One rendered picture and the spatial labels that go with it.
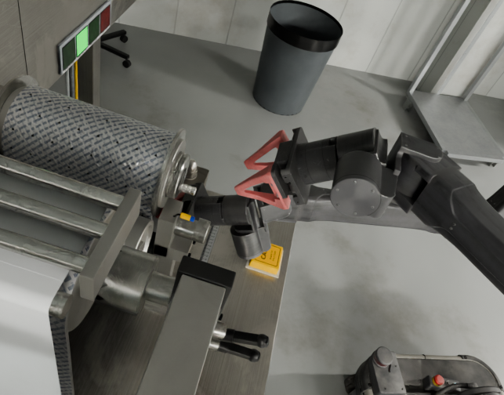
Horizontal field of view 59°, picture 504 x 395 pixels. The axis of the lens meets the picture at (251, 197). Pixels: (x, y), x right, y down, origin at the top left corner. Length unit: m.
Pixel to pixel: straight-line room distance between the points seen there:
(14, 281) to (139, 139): 0.35
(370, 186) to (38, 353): 0.37
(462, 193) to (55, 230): 0.44
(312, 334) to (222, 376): 1.21
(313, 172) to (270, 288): 0.51
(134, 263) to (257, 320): 0.57
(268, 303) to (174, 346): 0.69
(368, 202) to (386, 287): 1.92
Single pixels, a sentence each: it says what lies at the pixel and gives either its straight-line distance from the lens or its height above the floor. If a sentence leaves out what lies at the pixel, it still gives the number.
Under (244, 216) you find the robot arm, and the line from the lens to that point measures 0.80.
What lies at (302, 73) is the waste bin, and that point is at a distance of 2.89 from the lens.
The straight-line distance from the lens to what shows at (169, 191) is 0.70.
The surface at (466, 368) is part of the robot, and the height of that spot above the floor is 0.24.
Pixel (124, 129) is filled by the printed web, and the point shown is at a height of 1.31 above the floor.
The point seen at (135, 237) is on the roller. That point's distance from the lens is 0.66.
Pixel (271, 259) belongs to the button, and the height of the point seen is 0.92.
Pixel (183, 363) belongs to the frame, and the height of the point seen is 1.44.
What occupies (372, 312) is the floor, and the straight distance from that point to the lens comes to 2.32.
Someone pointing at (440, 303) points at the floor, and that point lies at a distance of 2.57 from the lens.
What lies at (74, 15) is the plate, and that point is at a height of 1.25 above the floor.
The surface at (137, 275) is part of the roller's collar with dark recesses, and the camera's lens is 0.48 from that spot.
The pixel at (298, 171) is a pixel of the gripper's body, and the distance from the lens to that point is 0.60.
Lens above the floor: 1.77
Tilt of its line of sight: 46 degrees down
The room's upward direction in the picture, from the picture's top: 21 degrees clockwise
